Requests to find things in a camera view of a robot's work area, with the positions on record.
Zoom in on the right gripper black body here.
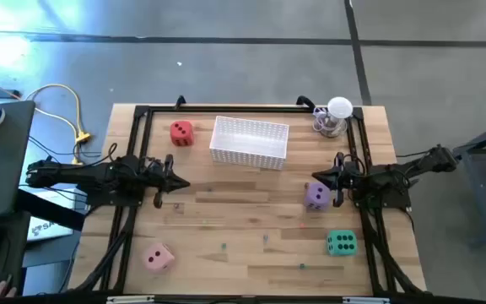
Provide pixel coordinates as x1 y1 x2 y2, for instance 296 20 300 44
332 151 358 208

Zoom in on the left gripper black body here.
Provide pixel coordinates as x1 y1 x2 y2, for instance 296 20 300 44
139 154 176 209

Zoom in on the large purple foam die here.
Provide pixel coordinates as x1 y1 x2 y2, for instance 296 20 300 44
304 182 332 212

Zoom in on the large red foam die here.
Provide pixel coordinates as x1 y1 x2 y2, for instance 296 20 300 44
170 120 196 148

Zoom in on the large green foam die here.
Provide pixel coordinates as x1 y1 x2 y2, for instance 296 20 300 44
326 229 359 258

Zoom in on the large pink foam die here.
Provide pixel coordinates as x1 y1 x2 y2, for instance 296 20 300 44
142 242 176 274

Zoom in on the white perforated basket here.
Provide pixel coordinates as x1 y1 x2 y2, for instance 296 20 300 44
208 115 290 171

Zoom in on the white mushroom table lamp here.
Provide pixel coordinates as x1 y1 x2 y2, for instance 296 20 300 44
325 96 354 138

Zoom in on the white printed box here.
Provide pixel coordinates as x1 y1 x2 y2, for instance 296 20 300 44
26 188 89 243

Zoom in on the white lamp cable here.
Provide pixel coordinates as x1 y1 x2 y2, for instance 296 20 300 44
312 106 332 133

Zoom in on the yellow extension cable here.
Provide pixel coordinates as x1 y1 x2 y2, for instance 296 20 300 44
24 83 93 166

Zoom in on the black aluminium table frame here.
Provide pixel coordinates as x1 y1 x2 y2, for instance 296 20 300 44
66 95 429 299

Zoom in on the silver metal bracket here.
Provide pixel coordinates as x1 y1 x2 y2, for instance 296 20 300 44
106 295 155 304
343 296 392 304

